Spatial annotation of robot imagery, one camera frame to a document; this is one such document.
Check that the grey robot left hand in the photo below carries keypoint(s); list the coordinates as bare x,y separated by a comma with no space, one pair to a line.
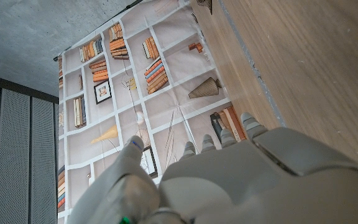
244,180

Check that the black mesh netting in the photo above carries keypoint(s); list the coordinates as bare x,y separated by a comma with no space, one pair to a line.
206,3

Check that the grey tape outline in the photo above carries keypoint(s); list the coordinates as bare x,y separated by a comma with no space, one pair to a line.
254,67

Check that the printed bookshelf backdrop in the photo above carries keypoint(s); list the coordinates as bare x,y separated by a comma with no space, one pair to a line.
126,93

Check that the black backdrop crossbar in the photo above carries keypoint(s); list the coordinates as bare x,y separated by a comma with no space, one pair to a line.
55,58

